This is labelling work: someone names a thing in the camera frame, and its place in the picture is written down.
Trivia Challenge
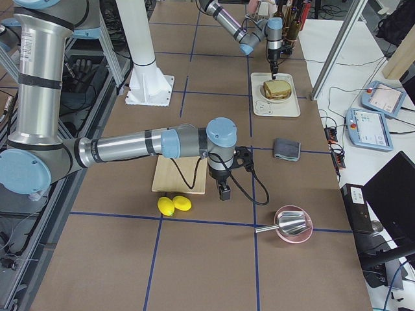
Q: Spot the bread slice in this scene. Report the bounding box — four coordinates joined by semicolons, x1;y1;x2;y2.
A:
264;90;291;100
263;80;291;93

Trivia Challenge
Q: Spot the yellow lemon right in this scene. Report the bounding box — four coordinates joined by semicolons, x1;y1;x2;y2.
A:
172;196;192;211

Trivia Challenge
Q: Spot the white wire cup rack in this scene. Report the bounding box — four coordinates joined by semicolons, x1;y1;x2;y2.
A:
246;0;278;27

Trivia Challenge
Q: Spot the yellow lemon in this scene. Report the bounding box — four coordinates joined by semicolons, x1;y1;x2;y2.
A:
157;196;175;216
172;196;192;211

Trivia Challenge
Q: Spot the black computer monitor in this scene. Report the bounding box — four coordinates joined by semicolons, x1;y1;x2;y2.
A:
363;151;414;246

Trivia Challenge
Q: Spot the black power strip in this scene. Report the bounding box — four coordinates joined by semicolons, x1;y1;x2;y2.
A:
324;127;346;172

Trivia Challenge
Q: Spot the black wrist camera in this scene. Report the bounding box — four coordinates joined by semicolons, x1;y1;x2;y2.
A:
231;146;254;173

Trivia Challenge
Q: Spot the green wine bottle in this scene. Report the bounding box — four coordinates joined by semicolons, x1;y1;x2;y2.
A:
283;12;300;55
273;6;284;19
292;1;311;31

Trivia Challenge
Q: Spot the black desktop box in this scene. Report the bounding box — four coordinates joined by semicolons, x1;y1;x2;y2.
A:
340;183;374;235

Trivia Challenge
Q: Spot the teach pendant near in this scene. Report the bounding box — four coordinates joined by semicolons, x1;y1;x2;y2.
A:
346;108;394;152

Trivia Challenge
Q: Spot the pink cup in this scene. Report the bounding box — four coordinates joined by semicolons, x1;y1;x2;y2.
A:
247;0;260;14

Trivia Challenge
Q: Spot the wooden cutting board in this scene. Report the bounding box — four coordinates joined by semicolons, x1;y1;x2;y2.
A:
152;155;208;194

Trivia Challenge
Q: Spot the green wine bottle back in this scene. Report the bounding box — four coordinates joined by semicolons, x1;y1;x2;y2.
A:
292;1;311;31

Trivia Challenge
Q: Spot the aluminium frame post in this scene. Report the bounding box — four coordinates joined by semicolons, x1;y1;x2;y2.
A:
311;0;368;100

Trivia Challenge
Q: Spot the green wine bottle front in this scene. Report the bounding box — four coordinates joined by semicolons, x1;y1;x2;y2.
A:
283;12;300;55

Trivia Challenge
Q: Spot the green wine bottle middle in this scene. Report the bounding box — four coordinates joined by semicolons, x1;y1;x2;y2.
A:
273;6;284;19

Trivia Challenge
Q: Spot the metal scoop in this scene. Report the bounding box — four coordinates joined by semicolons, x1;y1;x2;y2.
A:
255;211;311;236

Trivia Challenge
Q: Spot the yellow lemon left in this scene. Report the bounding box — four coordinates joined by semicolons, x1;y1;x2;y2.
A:
157;196;175;216

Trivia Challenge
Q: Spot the teach pendant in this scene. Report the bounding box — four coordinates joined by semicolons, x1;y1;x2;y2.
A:
361;80;407;118
346;108;394;152

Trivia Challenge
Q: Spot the pink bowl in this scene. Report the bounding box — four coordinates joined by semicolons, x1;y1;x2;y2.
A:
274;205;313;244

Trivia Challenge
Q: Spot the cream bear tray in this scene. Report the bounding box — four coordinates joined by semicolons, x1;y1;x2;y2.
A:
250;73;300;117

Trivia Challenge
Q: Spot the grey folded cloth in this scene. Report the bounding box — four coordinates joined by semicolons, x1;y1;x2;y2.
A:
274;138;301;161

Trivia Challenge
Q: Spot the white round plate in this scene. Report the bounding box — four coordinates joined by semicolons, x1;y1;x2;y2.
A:
260;80;292;102

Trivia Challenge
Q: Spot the copper wire bottle rack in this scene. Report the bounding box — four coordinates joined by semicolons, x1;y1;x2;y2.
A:
265;1;302;59

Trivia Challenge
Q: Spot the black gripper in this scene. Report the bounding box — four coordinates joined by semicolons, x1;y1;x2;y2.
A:
207;158;231;200
267;49;280;80

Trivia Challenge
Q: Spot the teach pendant far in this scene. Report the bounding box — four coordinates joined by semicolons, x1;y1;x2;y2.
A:
361;80;407;118

